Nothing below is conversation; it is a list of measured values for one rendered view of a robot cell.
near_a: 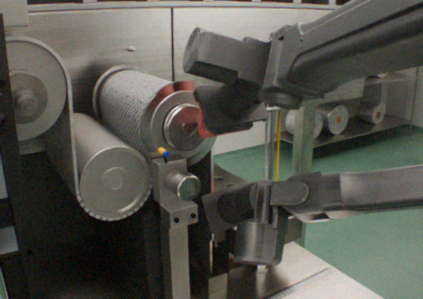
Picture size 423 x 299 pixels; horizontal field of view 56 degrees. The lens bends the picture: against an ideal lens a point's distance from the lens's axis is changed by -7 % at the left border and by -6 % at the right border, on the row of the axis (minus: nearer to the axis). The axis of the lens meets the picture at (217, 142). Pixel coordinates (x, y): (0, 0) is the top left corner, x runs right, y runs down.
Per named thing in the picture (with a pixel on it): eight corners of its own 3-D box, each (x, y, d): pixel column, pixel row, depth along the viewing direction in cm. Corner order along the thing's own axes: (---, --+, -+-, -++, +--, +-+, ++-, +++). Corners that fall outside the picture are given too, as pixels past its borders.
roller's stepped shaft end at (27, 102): (17, 124, 44) (13, 96, 43) (11, 113, 49) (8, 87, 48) (45, 119, 46) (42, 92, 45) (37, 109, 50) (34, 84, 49)
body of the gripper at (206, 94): (263, 123, 63) (291, 98, 57) (205, 134, 57) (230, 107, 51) (248, 86, 65) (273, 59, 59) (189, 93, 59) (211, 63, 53)
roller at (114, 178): (84, 226, 64) (75, 153, 60) (50, 173, 84) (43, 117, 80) (153, 208, 70) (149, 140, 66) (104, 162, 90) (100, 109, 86)
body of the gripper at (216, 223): (255, 218, 75) (279, 213, 69) (207, 235, 70) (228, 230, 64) (245, 183, 76) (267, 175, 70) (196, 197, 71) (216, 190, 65)
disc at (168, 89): (137, 171, 66) (145, 78, 63) (136, 171, 66) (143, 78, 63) (214, 166, 74) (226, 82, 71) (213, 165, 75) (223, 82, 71)
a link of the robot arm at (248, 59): (307, 110, 45) (321, 35, 45) (209, 83, 41) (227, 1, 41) (257, 109, 56) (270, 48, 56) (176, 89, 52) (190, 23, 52)
